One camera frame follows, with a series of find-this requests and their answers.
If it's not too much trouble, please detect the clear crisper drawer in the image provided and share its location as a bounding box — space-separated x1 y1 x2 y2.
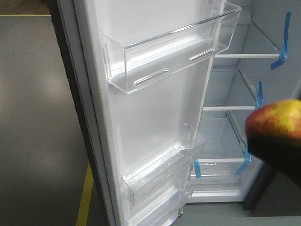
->
189 161 247 191

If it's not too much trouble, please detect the upper clear door bin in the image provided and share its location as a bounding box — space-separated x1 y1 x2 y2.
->
102 0 242 94

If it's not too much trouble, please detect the clear door bin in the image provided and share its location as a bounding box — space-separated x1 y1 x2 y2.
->
102 0 242 94
120 123 206 206
125 175 193 226

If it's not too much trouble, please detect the lower clear door bin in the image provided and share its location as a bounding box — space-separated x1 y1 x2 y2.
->
125 175 193 226

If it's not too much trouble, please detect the side-by-side refrigerator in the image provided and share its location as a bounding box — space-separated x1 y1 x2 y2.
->
48 0 301 226

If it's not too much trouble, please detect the refrigerator door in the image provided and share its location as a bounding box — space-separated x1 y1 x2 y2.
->
48 0 243 226

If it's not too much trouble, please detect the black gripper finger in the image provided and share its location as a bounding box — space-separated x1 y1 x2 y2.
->
247 135 301 186

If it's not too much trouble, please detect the middle clear door bin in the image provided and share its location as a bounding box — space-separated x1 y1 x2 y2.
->
120 123 206 206

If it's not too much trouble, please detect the red yellow apple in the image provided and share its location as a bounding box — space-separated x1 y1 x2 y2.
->
245 99 301 139

